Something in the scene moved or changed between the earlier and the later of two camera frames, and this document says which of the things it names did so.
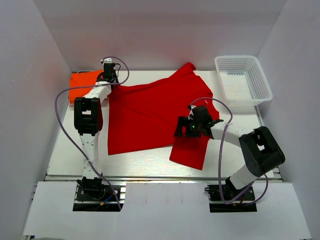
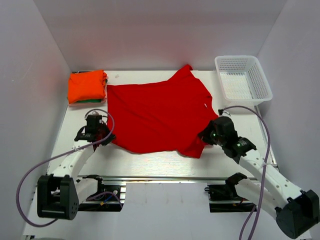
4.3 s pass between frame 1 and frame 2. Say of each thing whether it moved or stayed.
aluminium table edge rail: stayed
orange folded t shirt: stayed
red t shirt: moved
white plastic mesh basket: stayed
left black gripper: moved
